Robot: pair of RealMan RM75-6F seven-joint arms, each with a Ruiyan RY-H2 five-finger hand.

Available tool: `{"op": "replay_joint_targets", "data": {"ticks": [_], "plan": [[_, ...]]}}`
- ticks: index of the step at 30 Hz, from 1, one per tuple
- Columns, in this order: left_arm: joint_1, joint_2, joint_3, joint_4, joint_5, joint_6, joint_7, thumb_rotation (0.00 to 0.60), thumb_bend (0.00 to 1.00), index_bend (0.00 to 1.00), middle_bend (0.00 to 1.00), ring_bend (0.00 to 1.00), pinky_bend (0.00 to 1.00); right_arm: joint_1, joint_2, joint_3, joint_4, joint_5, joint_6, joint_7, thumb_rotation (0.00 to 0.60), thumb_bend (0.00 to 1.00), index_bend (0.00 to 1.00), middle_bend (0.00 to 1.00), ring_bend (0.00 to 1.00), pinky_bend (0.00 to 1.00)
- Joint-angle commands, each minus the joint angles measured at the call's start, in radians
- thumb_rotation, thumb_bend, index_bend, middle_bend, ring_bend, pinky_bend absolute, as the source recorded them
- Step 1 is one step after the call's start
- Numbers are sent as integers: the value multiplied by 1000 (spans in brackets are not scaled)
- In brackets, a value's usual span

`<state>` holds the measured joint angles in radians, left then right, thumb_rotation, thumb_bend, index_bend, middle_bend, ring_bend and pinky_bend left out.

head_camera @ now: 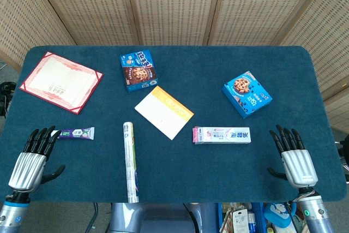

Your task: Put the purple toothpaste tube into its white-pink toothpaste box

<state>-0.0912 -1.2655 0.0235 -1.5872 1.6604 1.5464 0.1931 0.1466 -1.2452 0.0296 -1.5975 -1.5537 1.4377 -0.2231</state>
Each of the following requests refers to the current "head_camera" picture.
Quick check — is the grey robot torso base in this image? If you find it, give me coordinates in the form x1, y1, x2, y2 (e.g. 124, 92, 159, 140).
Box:
109, 202, 219, 233

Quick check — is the black floor cable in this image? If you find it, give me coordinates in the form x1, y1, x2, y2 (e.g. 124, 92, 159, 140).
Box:
86, 202, 99, 231

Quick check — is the purple toothpaste tube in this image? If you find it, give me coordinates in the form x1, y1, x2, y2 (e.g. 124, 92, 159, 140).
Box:
51, 127, 95, 141

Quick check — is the white cling film roll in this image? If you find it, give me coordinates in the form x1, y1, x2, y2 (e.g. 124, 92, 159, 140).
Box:
122, 121, 140, 204

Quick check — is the blue chocolate chip cookie box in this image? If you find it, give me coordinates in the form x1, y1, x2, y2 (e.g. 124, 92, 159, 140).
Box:
221, 71, 273, 120

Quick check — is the blue plastic crate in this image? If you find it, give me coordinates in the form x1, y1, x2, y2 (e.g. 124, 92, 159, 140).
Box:
218, 202, 265, 233

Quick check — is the wooden rattan folding screen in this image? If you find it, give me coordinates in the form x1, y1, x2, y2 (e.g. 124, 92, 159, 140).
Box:
0, 0, 349, 133

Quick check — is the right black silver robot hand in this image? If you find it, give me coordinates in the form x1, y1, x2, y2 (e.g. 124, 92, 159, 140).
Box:
267, 124, 319, 189

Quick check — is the white pink toothpaste box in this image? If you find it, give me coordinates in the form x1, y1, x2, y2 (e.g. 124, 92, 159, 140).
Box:
192, 127, 252, 145

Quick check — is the red certificate folder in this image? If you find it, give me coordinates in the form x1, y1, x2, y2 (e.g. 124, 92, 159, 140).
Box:
19, 51, 105, 116

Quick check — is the blue felt table cover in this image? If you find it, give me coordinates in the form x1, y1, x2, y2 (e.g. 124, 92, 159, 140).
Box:
0, 45, 348, 204

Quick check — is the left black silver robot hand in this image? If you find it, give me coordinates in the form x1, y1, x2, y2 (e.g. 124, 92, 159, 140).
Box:
8, 126, 66, 193

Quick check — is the blue cartoon pouch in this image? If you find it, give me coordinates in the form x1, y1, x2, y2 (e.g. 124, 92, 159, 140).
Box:
263, 202, 292, 229

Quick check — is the blue brown cookie box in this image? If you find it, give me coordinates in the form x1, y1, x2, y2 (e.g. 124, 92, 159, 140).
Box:
118, 49, 159, 92

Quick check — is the white packaged item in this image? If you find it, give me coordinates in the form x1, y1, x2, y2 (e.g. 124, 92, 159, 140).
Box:
231, 208, 249, 233

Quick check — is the black equipment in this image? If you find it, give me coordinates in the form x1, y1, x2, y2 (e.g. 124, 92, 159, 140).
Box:
0, 81, 13, 119

